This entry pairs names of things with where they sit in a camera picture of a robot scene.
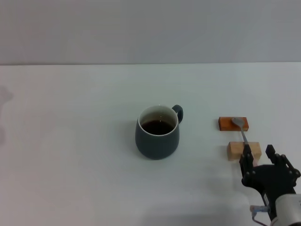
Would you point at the light wooden arch block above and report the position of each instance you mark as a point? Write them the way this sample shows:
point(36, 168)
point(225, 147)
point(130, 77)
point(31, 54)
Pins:
point(235, 150)

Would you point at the reddish brown wooden block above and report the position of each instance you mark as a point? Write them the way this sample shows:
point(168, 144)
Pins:
point(225, 124)

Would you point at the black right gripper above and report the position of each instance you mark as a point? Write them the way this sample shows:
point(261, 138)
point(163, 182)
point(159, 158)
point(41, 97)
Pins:
point(270, 179)

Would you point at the dark coffee liquid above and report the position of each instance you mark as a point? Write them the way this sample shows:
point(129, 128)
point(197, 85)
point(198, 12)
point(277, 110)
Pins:
point(157, 127)

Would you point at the dark grey ceramic cup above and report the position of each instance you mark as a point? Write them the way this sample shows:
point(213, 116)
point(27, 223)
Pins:
point(156, 146)

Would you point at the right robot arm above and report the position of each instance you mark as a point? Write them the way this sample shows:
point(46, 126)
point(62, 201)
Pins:
point(287, 223)

